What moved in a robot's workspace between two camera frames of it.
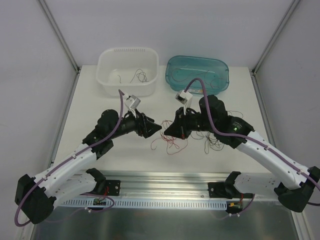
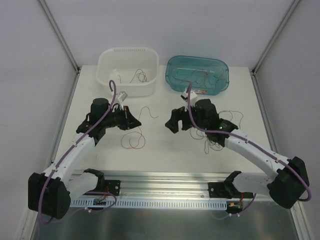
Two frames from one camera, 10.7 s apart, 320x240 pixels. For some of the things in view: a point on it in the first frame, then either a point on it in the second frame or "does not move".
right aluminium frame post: (275, 36) does not move
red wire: (174, 145) -> (136, 131)
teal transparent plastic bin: (181, 70) does not move
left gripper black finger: (151, 127) -> (131, 122)
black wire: (141, 75) does not move
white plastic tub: (134, 71) does not move
